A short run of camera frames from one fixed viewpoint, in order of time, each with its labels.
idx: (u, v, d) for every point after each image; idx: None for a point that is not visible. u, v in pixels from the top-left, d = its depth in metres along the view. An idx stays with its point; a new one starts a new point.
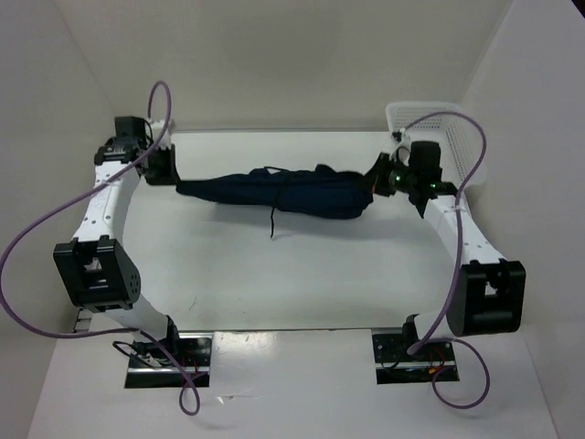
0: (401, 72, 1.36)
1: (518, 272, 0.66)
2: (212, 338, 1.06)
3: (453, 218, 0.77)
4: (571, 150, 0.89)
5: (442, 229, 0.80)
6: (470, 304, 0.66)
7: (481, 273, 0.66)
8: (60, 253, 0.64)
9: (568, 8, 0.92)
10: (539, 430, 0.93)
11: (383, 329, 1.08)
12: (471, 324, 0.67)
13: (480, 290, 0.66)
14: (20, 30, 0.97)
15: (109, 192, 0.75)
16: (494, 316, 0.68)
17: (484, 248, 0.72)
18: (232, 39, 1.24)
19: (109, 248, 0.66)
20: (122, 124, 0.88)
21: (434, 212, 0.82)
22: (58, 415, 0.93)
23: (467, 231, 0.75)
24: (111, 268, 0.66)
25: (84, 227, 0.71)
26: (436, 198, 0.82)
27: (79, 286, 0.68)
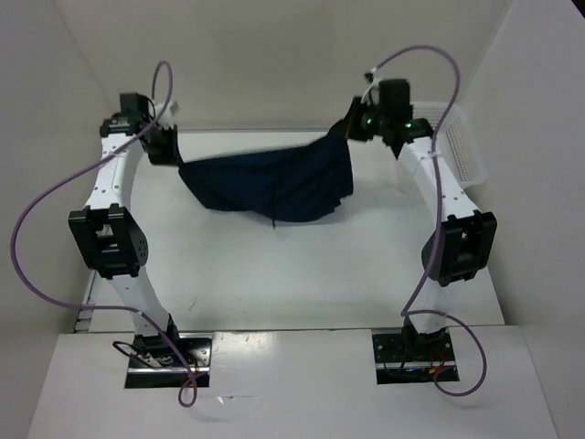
0: (401, 73, 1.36)
1: (490, 223, 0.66)
2: (212, 338, 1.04)
3: (429, 164, 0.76)
4: (570, 151, 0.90)
5: (420, 175, 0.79)
6: (445, 254, 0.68)
7: (456, 228, 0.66)
8: (74, 219, 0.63)
9: (567, 9, 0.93)
10: (538, 430, 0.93)
11: (383, 329, 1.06)
12: (446, 267, 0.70)
13: (455, 243, 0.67)
14: (21, 31, 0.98)
15: (114, 162, 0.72)
16: (467, 257, 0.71)
17: (461, 200, 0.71)
18: (232, 39, 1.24)
19: (119, 214, 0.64)
20: (127, 99, 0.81)
21: (411, 160, 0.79)
22: (58, 414, 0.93)
23: (446, 185, 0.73)
24: (122, 234, 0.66)
25: (93, 197, 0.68)
26: (412, 143, 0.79)
27: (90, 249, 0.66)
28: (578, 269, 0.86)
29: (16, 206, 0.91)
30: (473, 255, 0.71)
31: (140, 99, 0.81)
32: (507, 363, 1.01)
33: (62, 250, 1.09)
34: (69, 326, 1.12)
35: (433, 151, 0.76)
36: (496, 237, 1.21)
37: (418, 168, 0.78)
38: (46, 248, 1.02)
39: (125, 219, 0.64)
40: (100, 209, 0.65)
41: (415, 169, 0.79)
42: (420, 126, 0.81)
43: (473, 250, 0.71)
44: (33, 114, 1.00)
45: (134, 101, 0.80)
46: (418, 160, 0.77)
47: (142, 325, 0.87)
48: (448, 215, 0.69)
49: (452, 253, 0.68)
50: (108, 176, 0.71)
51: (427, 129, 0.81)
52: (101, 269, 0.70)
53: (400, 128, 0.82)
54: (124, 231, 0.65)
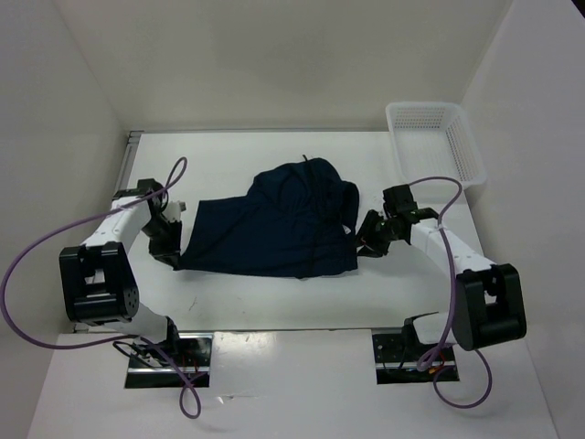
0: (401, 73, 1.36)
1: (512, 275, 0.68)
2: (212, 338, 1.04)
3: (438, 234, 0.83)
4: (570, 153, 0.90)
5: (430, 248, 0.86)
6: (474, 311, 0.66)
7: (476, 281, 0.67)
8: (66, 257, 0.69)
9: (568, 7, 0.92)
10: (537, 430, 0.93)
11: (383, 329, 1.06)
12: (479, 334, 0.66)
13: (480, 295, 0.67)
14: (21, 32, 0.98)
15: (121, 213, 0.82)
16: (503, 324, 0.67)
17: (474, 257, 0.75)
18: (232, 39, 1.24)
19: (113, 251, 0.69)
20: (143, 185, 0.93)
21: (421, 237, 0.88)
22: (59, 413, 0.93)
23: (453, 245, 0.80)
24: (113, 271, 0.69)
25: (93, 236, 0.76)
26: (419, 222, 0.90)
27: (77, 292, 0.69)
28: (579, 269, 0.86)
29: (15, 205, 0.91)
30: (510, 319, 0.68)
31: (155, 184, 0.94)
32: (507, 363, 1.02)
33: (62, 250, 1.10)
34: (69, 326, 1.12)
35: (439, 225, 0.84)
36: (498, 236, 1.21)
37: (428, 241, 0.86)
38: (46, 249, 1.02)
39: (118, 253, 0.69)
40: (94, 249, 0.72)
41: (427, 247, 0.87)
42: (424, 212, 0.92)
43: (507, 313, 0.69)
44: (34, 114, 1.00)
45: (150, 184, 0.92)
46: (426, 233, 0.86)
47: (141, 344, 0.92)
48: (464, 269, 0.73)
49: (483, 312, 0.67)
50: (111, 221, 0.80)
51: (430, 212, 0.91)
52: (88, 321, 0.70)
53: (408, 214, 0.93)
54: (113, 272, 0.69)
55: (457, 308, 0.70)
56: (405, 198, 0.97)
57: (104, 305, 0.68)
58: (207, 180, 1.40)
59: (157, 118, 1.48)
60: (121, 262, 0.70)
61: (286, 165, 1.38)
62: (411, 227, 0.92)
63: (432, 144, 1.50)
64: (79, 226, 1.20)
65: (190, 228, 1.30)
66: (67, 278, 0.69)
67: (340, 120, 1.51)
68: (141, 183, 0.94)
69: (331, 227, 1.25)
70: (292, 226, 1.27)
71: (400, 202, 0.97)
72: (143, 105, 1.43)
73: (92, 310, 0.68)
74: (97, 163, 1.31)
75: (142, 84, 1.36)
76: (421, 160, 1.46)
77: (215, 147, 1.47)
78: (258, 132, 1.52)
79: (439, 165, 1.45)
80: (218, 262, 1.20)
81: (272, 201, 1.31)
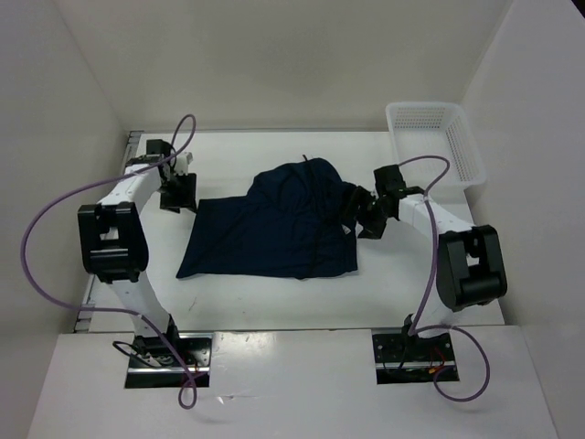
0: (402, 73, 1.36)
1: (490, 236, 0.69)
2: (212, 338, 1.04)
3: (423, 206, 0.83)
4: (570, 152, 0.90)
5: (416, 219, 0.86)
6: (455, 269, 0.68)
7: (457, 240, 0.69)
8: (84, 213, 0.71)
9: (568, 8, 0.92)
10: (537, 430, 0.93)
11: (382, 329, 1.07)
12: (462, 291, 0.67)
13: (461, 254, 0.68)
14: (21, 32, 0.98)
15: (133, 178, 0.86)
16: (484, 283, 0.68)
17: (457, 222, 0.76)
18: (232, 38, 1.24)
19: (125, 210, 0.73)
20: (153, 146, 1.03)
21: (408, 210, 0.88)
22: (59, 414, 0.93)
23: (437, 213, 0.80)
24: (127, 229, 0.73)
25: (109, 197, 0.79)
26: (405, 198, 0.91)
27: (91, 247, 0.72)
28: (579, 269, 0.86)
29: (16, 205, 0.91)
30: (491, 277, 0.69)
31: (163, 144, 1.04)
32: (508, 364, 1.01)
33: (61, 249, 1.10)
34: (69, 326, 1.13)
35: (423, 198, 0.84)
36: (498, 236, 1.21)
37: (413, 214, 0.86)
38: (46, 248, 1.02)
39: (131, 213, 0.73)
40: (109, 208, 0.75)
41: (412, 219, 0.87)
42: (409, 190, 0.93)
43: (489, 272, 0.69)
44: (33, 114, 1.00)
45: (158, 145, 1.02)
46: (411, 206, 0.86)
47: (141, 327, 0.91)
48: (446, 230, 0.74)
49: (463, 270, 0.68)
50: (125, 185, 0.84)
51: (417, 189, 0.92)
52: (101, 273, 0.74)
53: (396, 191, 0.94)
54: (127, 230, 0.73)
55: (441, 269, 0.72)
56: (394, 174, 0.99)
57: (115, 257, 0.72)
58: (206, 180, 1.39)
59: (157, 118, 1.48)
60: (133, 221, 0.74)
61: (287, 166, 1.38)
62: (398, 202, 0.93)
63: (432, 144, 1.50)
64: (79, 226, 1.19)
65: (189, 224, 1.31)
66: (83, 231, 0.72)
67: (340, 120, 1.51)
68: (152, 144, 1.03)
69: (331, 229, 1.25)
70: (291, 226, 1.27)
71: (389, 180, 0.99)
72: (143, 105, 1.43)
73: (106, 262, 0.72)
74: (97, 163, 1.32)
75: (142, 84, 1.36)
76: (421, 160, 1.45)
77: (215, 147, 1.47)
78: (258, 132, 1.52)
79: (439, 165, 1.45)
80: (218, 262, 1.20)
81: (272, 201, 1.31)
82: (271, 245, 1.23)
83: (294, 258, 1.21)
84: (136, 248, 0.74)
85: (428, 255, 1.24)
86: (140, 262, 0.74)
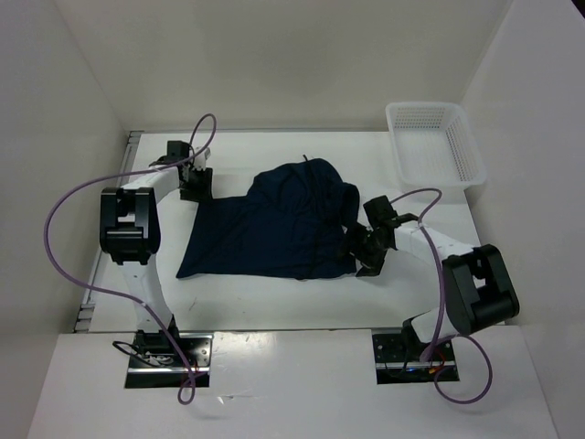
0: (401, 73, 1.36)
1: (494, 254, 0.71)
2: (211, 338, 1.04)
3: (419, 231, 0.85)
4: (570, 151, 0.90)
5: (414, 246, 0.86)
6: (465, 294, 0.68)
7: (462, 263, 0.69)
8: (107, 196, 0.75)
9: (568, 8, 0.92)
10: (537, 431, 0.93)
11: (382, 329, 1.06)
12: (475, 316, 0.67)
13: (468, 279, 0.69)
14: (22, 33, 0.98)
15: (154, 174, 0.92)
16: (496, 305, 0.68)
17: (456, 244, 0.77)
18: (232, 38, 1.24)
19: (144, 194, 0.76)
20: (173, 147, 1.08)
21: (404, 238, 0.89)
22: (59, 413, 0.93)
23: (434, 236, 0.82)
24: (145, 210, 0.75)
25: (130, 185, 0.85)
26: (399, 227, 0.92)
27: (110, 226, 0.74)
28: (579, 270, 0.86)
29: (15, 205, 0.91)
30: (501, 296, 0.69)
31: (182, 146, 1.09)
32: (508, 364, 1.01)
33: (62, 249, 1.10)
34: (69, 326, 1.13)
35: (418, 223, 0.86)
36: (498, 237, 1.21)
37: (411, 241, 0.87)
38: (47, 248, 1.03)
39: (149, 195, 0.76)
40: (130, 193, 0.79)
41: (411, 247, 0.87)
42: (404, 218, 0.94)
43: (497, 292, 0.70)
44: (34, 115, 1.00)
45: (177, 146, 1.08)
46: (409, 233, 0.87)
47: (143, 319, 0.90)
48: (448, 254, 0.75)
49: (473, 294, 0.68)
50: (146, 176, 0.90)
51: (410, 217, 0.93)
52: (114, 251, 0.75)
53: (389, 220, 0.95)
54: (144, 210, 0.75)
55: (449, 295, 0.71)
56: (384, 205, 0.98)
57: (131, 238, 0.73)
58: None
59: (158, 118, 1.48)
60: (152, 204, 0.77)
61: (286, 166, 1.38)
62: (393, 232, 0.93)
63: (432, 144, 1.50)
64: (79, 226, 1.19)
65: (189, 223, 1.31)
66: (103, 213, 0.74)
67: (340, 119, 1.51)
68: (171, 145, 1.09)
69: (330, 229, 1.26)
70: (292, 227, 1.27)
71: (380, 211, 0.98)
72: (144, 105, 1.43)
73: (122, 241, 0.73)
74: (97, 163, 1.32)
75: (143, 84, 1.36)
76: (421, 160, 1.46)
77: (215, 147, 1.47)
78: (257, 132, 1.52)
79: (439, 165, 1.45)
80: (218, 262, 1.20)
81: (272, 201, 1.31)
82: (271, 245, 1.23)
83: (294, 258, 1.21)
84: (152, 230, 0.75)
85: (428, 283, 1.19)
86: (153, 244, 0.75)
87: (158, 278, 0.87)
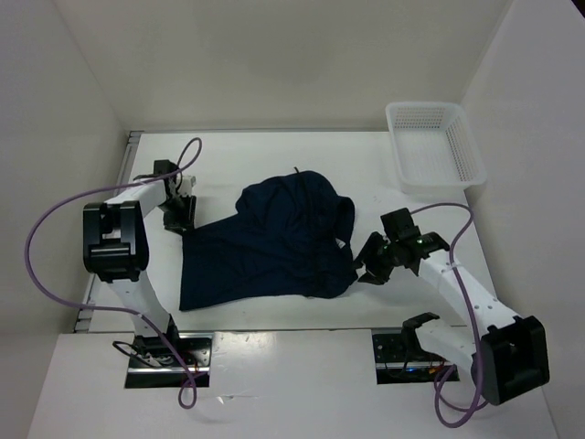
0: (401, 73, 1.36)
1: (537, 330, 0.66)
2: (212, 338, 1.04)
3: (452, 276, 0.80)
4: (570, 152, 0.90)
5: (443, 286, 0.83)
6: (500, 374, 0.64)
7: (503, 342, 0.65)
8: (90, 210, 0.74)
9: (569, 8, 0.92)
10: (537, 430, 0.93)
11: (382, 329, 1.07)
12: (505, 393, 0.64)
13: (506, 358, 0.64)
14: (21, 32, 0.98)
15: (141, 187, 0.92)
16: (526, 377, 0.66)
17: (495, 307, 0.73)
18: (232, 38, 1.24)
19: (131, 208, 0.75)
20: (159, 165, 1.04)
21: (431, 273, 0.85)
22: (59, 413, 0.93)
23: (471, 288, 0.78)
24: (131, 227, 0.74)
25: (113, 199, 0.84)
26: (429, 256, 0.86)
27: (95, 243, 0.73)
28: (579, 270, 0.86)
29: (15, 205, 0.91)
30: (534, 369, 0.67)
31: (169, 165, 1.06)
32: None
33: (61, 250, 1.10)
34: (69, 326, 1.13)
35: (452, 262, 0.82)
36: (497, 236, 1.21)
37: (439, 279, 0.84)
38: (46, 249, 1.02)
39: (134, 208, 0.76)
40: (114, 208, 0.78)
41: (438, 283, 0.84)
42: (430, 240, 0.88)
43: (530, 362, 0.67)
44: (33, 115, 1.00)
45: (164, 165, 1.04)
46: (438, 272, 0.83)
47: (141, 326, 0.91)
48: (487, 322, 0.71)
49: (507, 371, 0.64)
50: (132, 190, 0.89)
51: (438, 240, 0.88)
52: (101, 271, 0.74)
53: (413, 241, 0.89)
54: (131, 225, 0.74)
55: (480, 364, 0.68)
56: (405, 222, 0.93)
57: (117, 254, 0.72)
58: (206, 180, 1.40)
59: (157, 118, 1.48)
60: (137, 218, 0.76)
61: (276, 177, 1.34)
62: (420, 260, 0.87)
63: (432, 144, 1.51)
64: (79, 227, 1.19)
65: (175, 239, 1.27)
66: (88, 232, 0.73)
67: (340, 119, 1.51)
68: (157, 164, 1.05)
69: (325, 244, 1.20)
70: (279, 237, 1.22)
71: (401, 228, 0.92)
72: (143, 105, 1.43)
73: (108, 259, 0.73)
74: (97, 163, 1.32)
75: (142, 84, 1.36)
76: (420, 161, 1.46)
77: (216, 147, 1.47)
78: (258, 132, 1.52)
79: (439, 165, 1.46)
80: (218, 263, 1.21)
81: (257, 220, 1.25)
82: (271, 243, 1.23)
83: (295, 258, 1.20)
84: (138, 245, 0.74)
85: (426, 283, 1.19)
86: (140, 260, 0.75)
87: (152, 289, 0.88)
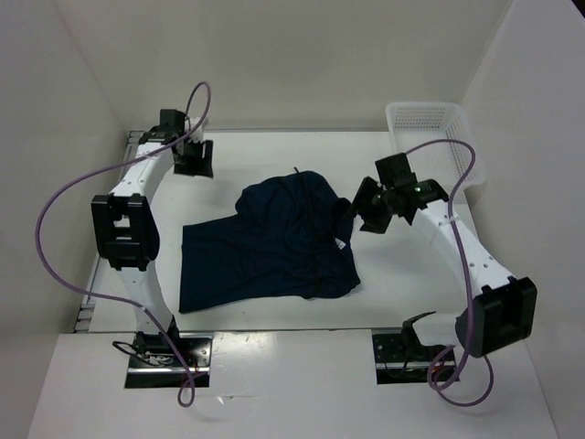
0: (401, 72, 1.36)
1: (530, 293, 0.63)
2: (212, 338, 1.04)
3: (450, 230, 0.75)
4: (570, 152, 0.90)
5: (439, 240, 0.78)
6: (484, 330, 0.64)
7: (494, 303, 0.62)
8: (97, 203, 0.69)
9: (568, 9, 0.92)
10: (537, 430, 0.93)
11: (382, 329, 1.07)
12: (485, 347, 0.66)
13: (494, 316, 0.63)
14: (21, 32, 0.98)
15: (145, 163, 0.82)
16: (507, 333, 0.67)
17: (492, 267, 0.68)
18: (232, 38, 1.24)
19: (137, 204, 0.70)
20: (166, 116, 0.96)
21: (427, 224, 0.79)
22: (59, 413, 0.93)
23: (467, 245, 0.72)
24: (139, 221, 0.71)
25: (119, 186, 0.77)
26: (427, 208, 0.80)
27: (107, 235, 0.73)
28: (578, 270, 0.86)
29: (15, 205, 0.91)
30: (515, 324, 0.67)
31: (176, 116, 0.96)
32: (507, 364, 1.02)
33: (61, 250, 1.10)
34: (69, 326, 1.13)
35: (450, 216, 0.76)
36: (497, 236, 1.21)
37: (435, 233, 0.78)
38: (46, 249, 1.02)
39: (142, 208, 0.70)
40: (122, 198, 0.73)
41: (432, 237, 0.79)
42: (429, 188, 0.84)
43: (514, 318, 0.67)
44: (33, 115, 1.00)
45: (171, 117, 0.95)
46: (435, 225, 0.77)
47: (144, 321, 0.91)
48: (482, 281, 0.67)
49: (492, 328, 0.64)
50: (137, 169, 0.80)
51: (436, 189, 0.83)
52: (114, 258, 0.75)
53: (409, 189, 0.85)
54: (139, 221, 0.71)
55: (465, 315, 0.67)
56: (403, 167, 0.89)
57: (130, 246, 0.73)
58: (207, 179, 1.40)
59: (157, 118, 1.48)
60: (145, 214, 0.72)
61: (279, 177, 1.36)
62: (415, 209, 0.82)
63: (432, 144, 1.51)
64: (79, 226, 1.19)
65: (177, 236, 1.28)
66: (98, 226, 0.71)
67: (340, 119, 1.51)
68: (164, 114, 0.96)
69: (324, 245, 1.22)
70: (280, 237, 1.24)
71: (398, 174, 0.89)
72: (143, 105, 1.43)
73: (120, 250, 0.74)
74: (97, 162, 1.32)
75: (142, 84, 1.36)
76: (420, 160, 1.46)
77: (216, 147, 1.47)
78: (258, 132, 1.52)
79: (439, 165, 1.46)
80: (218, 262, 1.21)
81: (258, 221, 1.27)
82: (271, 243, 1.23)
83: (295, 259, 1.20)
84: (149, 237, 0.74)
85: (425, 283, 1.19)
86: (151, 251, 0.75)
87: (157, 282, 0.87)
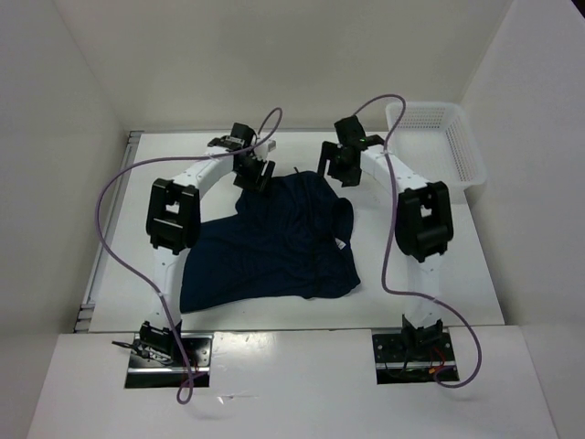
0: (402, 73, 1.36)
1: (442, 191, 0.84)
2: (212, 338, 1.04)
3: (384, 160, 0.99)
4: (570, 152, 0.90)
5: (377, 172, 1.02)
6: (412, 222, 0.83)
7: (414, 198, 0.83)
8: (157, 186, 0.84)
9: (569, 9, 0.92)
10: (537, 430, 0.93)
11: (382, 329, 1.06)
12: (419, 241, 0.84)
13: (416, 210, 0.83)
14: (21, 33, 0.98)
15: (207, 163, 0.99)
16: (437, 231, 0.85)
17: (414, 177, 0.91)
18: (232, 38, 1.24)
19: (189, 194, 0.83)
20: (238, 129, 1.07)
21: (368, 162, 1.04)
22: (59, 412, 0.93)
23: (396, 167, 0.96)
24: (186, 208, 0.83)
25: (180, 176, 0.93)
26: (367, 150, 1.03)
27: (155, 214, 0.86)
28: (578, 269, 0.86)
29: (15, 205, 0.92)
30: (441, 225, 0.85)
31: (246, 131, 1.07)
32: (507, 364, 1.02)
33: (62, 248, 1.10)
34: (69, 326, 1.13)
35: (385, 151, 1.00)
36: (497, 236, 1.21)
37: (376, 166, 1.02)
38: (47, 249, 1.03)
39: (193, 198, 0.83)
40: (178, 187, 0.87)
41: (376, 170, 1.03)
42: (371, 140, 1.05)
43: (439, 220, 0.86)
44: (33, 116, 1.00)
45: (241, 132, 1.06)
46: (374, 159, 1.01)
47: (154, 311, 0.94)
48: (405, 187, 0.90)
49: (418, 222, 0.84)
50: (199, 167, 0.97)
51: (377, 140, 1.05)
52: (155, 237, 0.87)
53: (357, 141, 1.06)
54: (186, 208, 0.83)
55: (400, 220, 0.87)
56: (354, 127, 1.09)
57: (171, 230, 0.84)
58: None
59: (158, 118, 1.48)
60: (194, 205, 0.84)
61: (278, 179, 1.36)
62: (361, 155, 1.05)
63: (432, 144, 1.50)
64: (79, 225, 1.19)
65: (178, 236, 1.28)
66: (154, 200, 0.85)
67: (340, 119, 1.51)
68: (238, 127, 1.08)
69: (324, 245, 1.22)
70: (280, 237, 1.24)
71: (349, 132, 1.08)
72: (143, 105, 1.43)
73: (162, 230, 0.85)
74: (97, 162, 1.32)
75: (143, 84, 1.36)
76: (419, 161, 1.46)
77: None
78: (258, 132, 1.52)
79: (438, 165, 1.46)
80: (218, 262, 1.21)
81: (257, 220, 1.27)
82: (271, 243, 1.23)
83: (295, 258, 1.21)
84: (189, 225, 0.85)
85: None
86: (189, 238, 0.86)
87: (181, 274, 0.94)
